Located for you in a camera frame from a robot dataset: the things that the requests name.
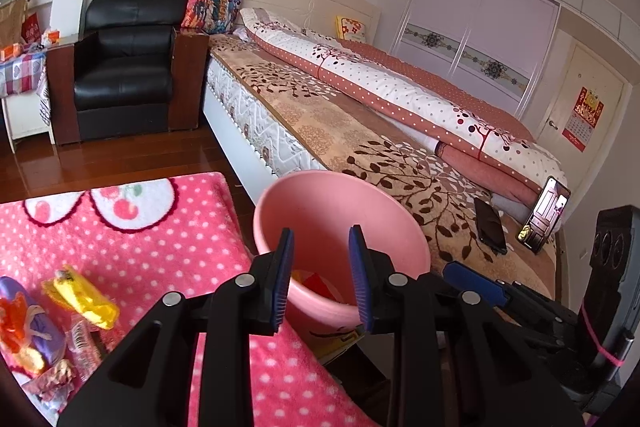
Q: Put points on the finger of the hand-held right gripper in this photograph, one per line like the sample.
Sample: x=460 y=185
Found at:
x=472 y=282

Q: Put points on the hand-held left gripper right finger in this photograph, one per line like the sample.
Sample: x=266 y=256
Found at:
x=359 y=277

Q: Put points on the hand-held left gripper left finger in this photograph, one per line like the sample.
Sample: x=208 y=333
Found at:
x=282 y=277

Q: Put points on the pink plastic basin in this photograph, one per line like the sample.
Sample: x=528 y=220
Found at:
x=310 y=207

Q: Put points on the clear red printed wrapper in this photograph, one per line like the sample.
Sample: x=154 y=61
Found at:
x=82 y=342

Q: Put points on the red and yellow wrapper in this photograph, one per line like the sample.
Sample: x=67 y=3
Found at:
x=317 y=284

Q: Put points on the black smartphone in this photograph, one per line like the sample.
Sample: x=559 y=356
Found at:
x=490 y=227

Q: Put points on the printed cardboard box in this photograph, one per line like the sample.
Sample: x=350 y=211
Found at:
x=340 y=342

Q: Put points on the pink polka dot blanket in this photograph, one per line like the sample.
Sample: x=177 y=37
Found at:
x=200 y=232

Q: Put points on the smartphone with lit screen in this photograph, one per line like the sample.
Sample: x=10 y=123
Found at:
x=542 y=217

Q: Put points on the white bed base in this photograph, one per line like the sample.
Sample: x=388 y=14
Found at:
x=225 y=132

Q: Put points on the white quilted mattress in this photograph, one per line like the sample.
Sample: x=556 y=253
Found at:
x=250 y=117

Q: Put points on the bed with patterned bedding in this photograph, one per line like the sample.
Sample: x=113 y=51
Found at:
x=325 y=117

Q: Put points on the white and pink dotted quilt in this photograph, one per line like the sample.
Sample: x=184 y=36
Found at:
x=380 y=82

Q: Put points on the pink dotted bedsheet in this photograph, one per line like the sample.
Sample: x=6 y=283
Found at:
x=425 y=77

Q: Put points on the cream door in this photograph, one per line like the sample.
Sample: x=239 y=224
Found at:
x=590 y=72

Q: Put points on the yellow flowered pillow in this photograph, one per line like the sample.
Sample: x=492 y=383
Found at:
x=351 y=28

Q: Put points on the crumpled pink wrapper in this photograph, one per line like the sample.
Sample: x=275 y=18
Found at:
x=50 y=377

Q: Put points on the purple and orange snack packet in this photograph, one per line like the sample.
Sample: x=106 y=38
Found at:
x=30 y=332

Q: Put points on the black leather armchair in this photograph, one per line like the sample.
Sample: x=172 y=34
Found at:
x=125 y=57

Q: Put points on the white sliding wardrobe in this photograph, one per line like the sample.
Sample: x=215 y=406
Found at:
x=450 y=7

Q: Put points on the colourful printed cushion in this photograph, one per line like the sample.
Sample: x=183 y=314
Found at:
x=212 y=7

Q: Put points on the white side cabinet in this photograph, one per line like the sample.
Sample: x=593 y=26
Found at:
x=30 y=117

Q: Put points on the orange and white packet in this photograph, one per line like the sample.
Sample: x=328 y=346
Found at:
x=51 y=37

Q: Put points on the orange box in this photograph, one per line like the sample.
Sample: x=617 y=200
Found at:
x=11 y=53

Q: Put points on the red box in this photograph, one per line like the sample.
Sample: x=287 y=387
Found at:
x=31 y=29

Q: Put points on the brown paper bag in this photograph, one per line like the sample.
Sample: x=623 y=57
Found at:
x=12 y=19

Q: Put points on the red wall calendar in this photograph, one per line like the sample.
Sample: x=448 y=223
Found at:
x=582 y=117

